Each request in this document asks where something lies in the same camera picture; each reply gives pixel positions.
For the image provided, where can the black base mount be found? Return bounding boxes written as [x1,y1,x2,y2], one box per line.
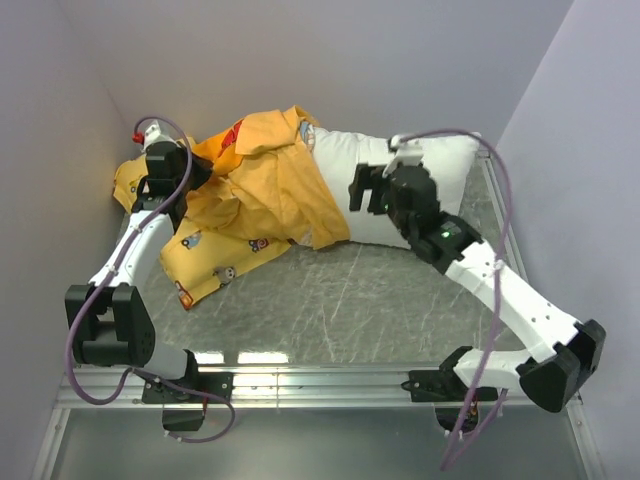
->
[141,372,236,444]
[401,370,499,439]

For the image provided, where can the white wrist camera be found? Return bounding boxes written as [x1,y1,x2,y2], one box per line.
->
[382,134,424,178]
[132,120,176,152]

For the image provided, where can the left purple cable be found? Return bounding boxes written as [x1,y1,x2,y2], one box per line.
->
[64,116,236,444]

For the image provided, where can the aluminium frame rail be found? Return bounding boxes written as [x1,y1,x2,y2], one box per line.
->
[29,149,596,480]

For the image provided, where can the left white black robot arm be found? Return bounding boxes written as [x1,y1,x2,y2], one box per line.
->
[65,140,211,402]

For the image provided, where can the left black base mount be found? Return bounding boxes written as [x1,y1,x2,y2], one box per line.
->
[141,372,236,444]

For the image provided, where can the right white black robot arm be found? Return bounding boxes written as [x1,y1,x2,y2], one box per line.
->
[349,164,606,413]

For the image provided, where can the white pillow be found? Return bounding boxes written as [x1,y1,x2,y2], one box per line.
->
[305,126,482,250]

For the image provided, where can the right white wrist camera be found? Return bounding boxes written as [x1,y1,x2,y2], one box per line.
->
[382,134,424,178]

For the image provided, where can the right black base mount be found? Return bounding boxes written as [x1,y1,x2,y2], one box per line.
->
[401,370,499,439]

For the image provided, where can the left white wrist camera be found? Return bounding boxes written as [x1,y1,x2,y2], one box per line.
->
[132,120,176,152]

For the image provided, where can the orange Mickey Mouse pillowcase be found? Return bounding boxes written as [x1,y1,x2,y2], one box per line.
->
[187,105,350,249]

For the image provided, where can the yellow vehicle print pillow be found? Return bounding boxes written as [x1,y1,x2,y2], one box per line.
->
[110,157,294,312]

